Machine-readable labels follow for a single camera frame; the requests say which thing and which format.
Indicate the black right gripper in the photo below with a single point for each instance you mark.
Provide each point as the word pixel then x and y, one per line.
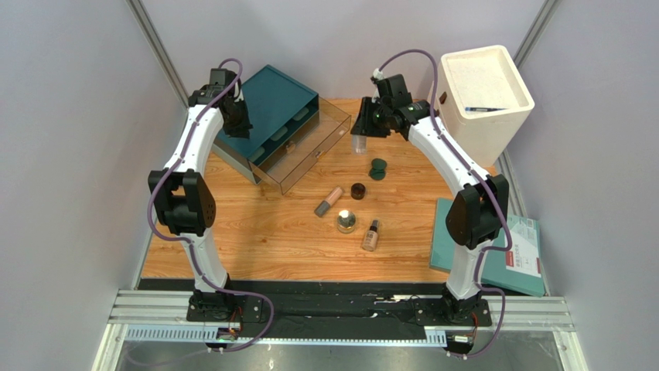
pixel 364 117

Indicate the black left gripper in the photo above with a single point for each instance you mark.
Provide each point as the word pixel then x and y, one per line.
pixel 242 131

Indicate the clear plastic bottle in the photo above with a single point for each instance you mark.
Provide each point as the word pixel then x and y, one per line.
pixel 359 144

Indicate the dark green powder puff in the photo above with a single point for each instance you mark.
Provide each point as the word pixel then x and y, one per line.
pixel 377 174
pixel 378 165

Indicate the dark brown round jar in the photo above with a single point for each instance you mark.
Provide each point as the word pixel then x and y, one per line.
pixel 358 191

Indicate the gold lid glass jar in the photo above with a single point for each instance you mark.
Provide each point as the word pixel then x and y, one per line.
pixel 346 221

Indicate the beige tube grey cap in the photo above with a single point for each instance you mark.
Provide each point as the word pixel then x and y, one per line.
pixel 329 201

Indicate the beige foundation pump bottle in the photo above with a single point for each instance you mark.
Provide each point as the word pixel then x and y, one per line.
pixel 369 242

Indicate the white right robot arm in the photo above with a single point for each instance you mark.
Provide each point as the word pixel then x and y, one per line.
pixel 477 219

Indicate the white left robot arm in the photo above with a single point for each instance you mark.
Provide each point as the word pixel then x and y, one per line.
pixel 181 208

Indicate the teal drawer organizer box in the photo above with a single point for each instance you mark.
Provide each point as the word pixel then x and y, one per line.
pixel 273 98

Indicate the white drawer cabinet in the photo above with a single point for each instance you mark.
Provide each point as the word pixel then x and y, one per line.
pixel 483 100

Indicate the teal flat box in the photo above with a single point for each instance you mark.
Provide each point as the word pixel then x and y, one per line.
pixel 518 270

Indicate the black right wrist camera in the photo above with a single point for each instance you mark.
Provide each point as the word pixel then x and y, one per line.
pixel 393 91

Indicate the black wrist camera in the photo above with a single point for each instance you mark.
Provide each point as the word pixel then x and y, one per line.
pixel 221 78
pixel 393 91

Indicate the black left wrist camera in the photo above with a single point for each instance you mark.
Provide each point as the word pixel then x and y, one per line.
pixel 221 78

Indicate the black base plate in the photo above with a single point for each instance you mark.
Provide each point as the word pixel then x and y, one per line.
pixel 327 311

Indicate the aluminium frame rail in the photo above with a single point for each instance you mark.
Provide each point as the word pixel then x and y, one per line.
pixel 146 330

